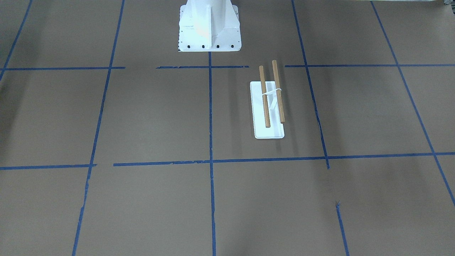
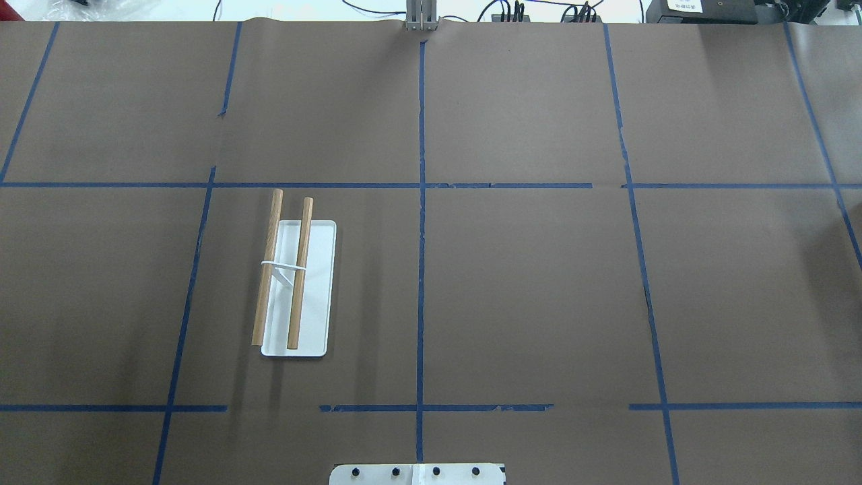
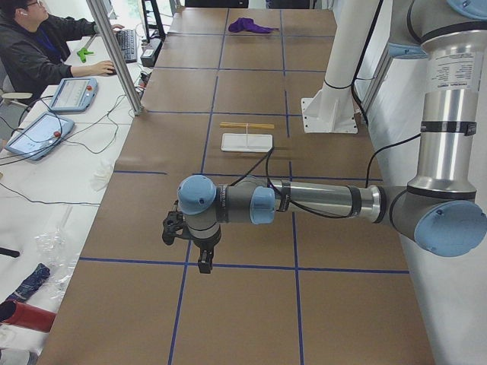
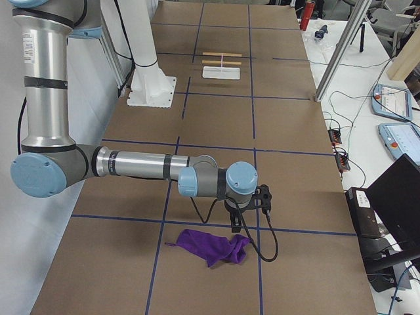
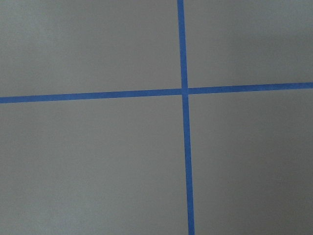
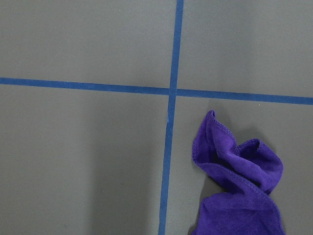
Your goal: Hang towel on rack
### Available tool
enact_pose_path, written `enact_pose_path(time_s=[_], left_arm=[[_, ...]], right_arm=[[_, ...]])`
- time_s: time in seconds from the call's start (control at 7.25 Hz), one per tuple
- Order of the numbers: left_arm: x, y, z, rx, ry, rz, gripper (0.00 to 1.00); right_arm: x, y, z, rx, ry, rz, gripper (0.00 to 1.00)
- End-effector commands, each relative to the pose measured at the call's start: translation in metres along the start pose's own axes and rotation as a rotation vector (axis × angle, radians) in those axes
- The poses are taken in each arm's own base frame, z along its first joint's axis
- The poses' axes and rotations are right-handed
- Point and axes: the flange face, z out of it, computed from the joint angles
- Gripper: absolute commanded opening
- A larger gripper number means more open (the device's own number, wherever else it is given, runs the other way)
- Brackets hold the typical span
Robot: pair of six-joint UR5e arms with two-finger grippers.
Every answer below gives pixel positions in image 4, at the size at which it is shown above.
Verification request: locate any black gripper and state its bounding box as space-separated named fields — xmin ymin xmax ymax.
xmin=224 ymin=199 xmax=249 ymax=233

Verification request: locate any purple towel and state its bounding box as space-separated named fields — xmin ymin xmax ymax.
xmin=165 ymin=229 xmax=251 ymax=267

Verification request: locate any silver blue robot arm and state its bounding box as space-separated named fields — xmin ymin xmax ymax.
xmin=10 ymin=1 xmax=262 ymax=232

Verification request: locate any wooden rack rod lower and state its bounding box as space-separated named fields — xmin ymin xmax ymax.
xmin=201 ymin=60 xmax=242 ymax=67

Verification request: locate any wooden rack rod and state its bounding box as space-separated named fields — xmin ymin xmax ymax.
xmin=201 ymin=60 xmax=242 ymax=67
xmin=202 ymin=52 xmax=242 ymax=58

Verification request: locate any wooden rack rod upper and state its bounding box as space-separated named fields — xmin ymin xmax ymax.
xmin=202 ymin=52 xmax=242 ymax=58

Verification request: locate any near orange terminal hub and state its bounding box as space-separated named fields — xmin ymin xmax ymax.
xmin=335 ymin=152 xmax=350 ymax=173

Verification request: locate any orange terminal hub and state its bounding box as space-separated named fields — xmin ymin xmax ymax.
xmin=328 ymin=129 xmax=342 ymax=146
xmin=335 ymin=152 xmax=350 ymax=173

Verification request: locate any black computer box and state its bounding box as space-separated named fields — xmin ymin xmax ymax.
xmin=345 ymin=187 xmax=385 ymax=239

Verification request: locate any far orange terminal hub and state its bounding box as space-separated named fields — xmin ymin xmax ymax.
xmin=328 ymin=129 xmax=342 ymax=146

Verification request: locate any black monitor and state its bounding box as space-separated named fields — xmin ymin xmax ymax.
xmin=366 ymin=154 xmax=419 ymax=247

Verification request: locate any near teach pendant tablet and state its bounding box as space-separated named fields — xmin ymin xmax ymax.
xmin=378 ymin=123 xmax=420 ymax=165

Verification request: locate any teach pendant tablet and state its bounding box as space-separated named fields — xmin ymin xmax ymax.
xmin=378 ymin=123 xmax=420 ymax=165
xmin=371 ymin=84 xmax=413 ymax=121

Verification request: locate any far teach pendant tablet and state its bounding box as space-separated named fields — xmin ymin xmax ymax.
xmin=371 ymin=84 xmax=413 ymax=121

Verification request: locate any blue black handheld tool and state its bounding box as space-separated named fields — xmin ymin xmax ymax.
xmin=314 ymin=24 xmax=328 ymax=40

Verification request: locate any red cylinder bottle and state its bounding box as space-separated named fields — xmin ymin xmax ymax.
xmin=299 ymin=0 xmax=316 ymax=31

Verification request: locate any wooden beam block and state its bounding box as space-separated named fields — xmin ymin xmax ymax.
xmin=387 ymin=27 xmax=420 ymax=81

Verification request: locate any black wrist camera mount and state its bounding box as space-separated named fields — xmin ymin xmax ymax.
xmin=245 ymin=184 xmax=272 ymax=215

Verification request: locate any blue network cable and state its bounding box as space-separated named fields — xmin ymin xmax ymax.
xmin=387 ymin=262 xmax=416 ymax=315

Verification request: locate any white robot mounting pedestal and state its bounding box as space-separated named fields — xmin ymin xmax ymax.
xmin=117 ymin=1 xmax=177 ymax=108

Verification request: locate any aluminium frame post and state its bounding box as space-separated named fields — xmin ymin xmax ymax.
xmin=314 ymin=0 xmax=371 ymax=102

